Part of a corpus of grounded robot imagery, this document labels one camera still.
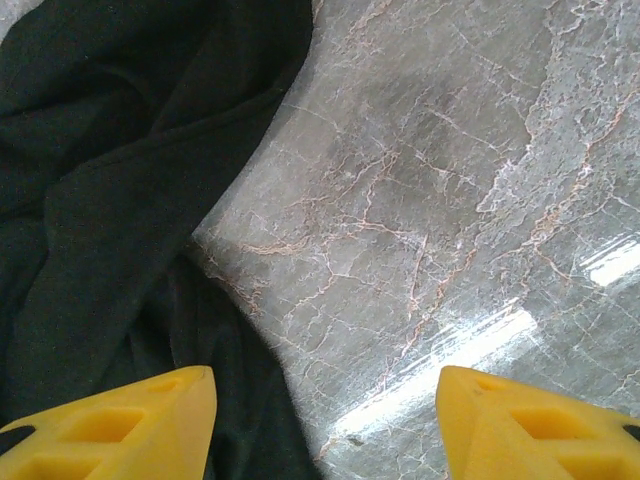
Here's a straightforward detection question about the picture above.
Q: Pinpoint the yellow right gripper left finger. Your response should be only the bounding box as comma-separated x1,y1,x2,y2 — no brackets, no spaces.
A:
0,365,219,480

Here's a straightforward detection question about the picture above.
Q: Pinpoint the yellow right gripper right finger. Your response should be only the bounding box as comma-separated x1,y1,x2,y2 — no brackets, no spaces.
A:
435,365,640,480

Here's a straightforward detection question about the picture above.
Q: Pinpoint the black t-shirt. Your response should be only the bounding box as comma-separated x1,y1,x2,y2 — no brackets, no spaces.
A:
0,0,322,480

